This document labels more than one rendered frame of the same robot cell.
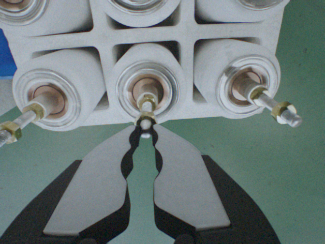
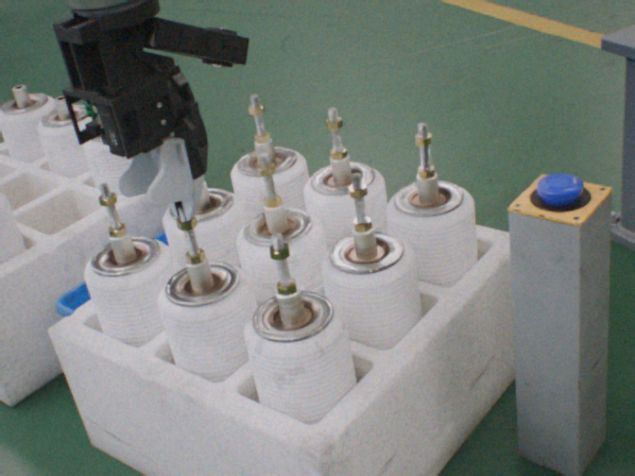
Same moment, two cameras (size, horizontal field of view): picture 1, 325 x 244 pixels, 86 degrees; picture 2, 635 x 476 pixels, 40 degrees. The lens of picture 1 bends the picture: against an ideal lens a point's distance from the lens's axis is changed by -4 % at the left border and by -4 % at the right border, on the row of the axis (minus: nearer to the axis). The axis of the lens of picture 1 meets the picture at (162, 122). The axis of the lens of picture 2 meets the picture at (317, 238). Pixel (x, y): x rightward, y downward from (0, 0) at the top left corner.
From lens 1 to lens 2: 84 cm
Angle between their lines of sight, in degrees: 82
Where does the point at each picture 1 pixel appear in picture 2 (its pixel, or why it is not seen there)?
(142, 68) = (219, 266)
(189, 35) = not seen: hidden behind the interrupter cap
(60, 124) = (106, 271)
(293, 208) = not seen: outside the picture
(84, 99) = (150, 269)
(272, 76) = (325, 315)
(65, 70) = (165, 250)
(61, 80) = (155, 249)
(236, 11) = (328, 269)
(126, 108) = (171, 284)
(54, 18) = (201, 229)
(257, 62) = (317, 300)
